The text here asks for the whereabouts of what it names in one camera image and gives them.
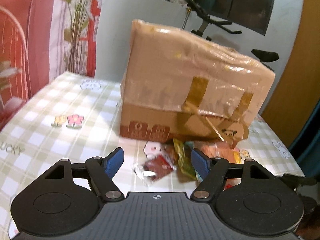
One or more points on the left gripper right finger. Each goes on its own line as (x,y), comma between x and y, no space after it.
(212,172)

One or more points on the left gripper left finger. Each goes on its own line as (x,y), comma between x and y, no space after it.
(101,170)

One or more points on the small dark red packet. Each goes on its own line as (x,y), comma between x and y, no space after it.
(154,169)

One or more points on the red snack packet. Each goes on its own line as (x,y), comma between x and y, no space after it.
(231,183)

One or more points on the pink wafer snack packet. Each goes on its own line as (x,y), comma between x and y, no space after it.
(217,149)

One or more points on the olive green snack packet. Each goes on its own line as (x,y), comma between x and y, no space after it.
(185,170)

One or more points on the checkered lucky tablecloth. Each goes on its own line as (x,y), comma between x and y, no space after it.
(78,117)

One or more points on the wooden door panel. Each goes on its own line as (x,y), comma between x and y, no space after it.
(297,92)

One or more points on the plastic-lined cardboard box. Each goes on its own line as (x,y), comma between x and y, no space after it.
(180,86)

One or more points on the red printed curtain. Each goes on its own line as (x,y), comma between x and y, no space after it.
(40,40)

